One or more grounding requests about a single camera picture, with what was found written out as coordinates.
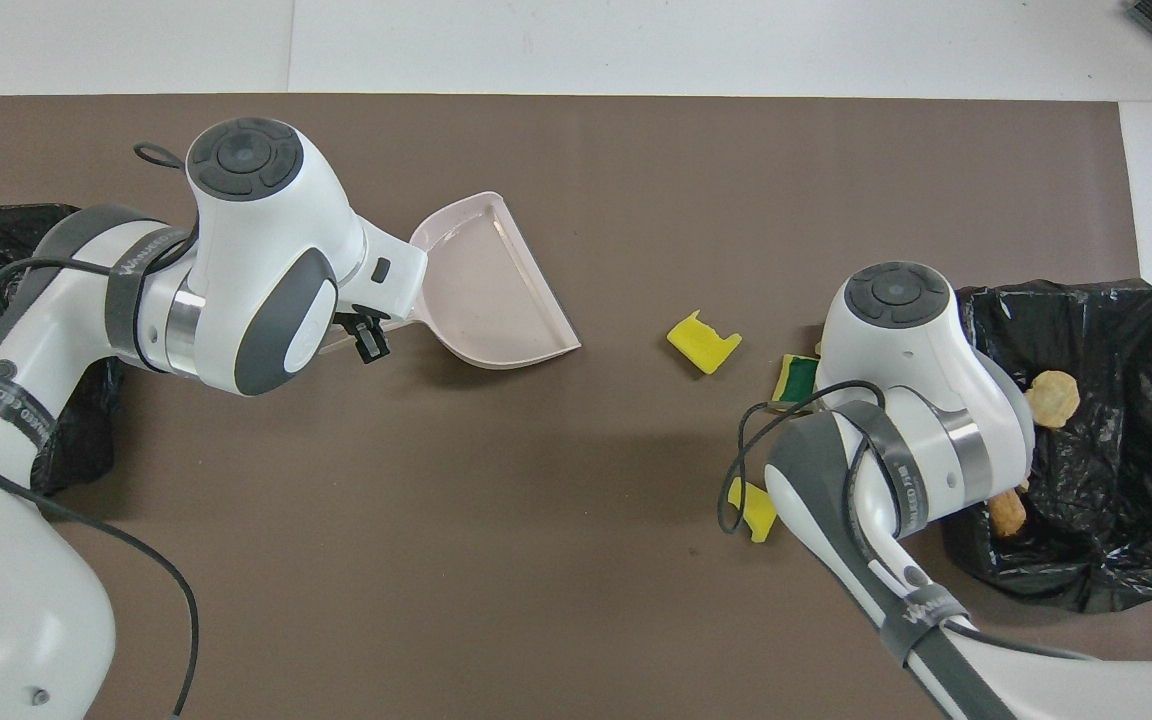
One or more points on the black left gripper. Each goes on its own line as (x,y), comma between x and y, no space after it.
(346,318)

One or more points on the beige plastic dustpan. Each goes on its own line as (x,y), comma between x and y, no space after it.
(491,290)

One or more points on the notched yellow sponge piece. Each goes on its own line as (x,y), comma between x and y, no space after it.
(701,343)

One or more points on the green and yellow sponge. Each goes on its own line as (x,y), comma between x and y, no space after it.
(794,380)

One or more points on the brown oval bread roll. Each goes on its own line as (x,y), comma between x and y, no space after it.
(1008,512)

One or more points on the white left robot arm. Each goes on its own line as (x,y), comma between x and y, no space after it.
(256,260)

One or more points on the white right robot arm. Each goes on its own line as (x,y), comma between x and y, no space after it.
(916,360)

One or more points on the black bag-lined open bin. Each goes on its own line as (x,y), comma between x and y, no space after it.
(1126,500)

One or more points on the brown table mat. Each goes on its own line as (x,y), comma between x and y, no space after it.
(536,600)

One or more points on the yellow sponge wedge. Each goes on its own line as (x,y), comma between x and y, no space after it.
(758,510)

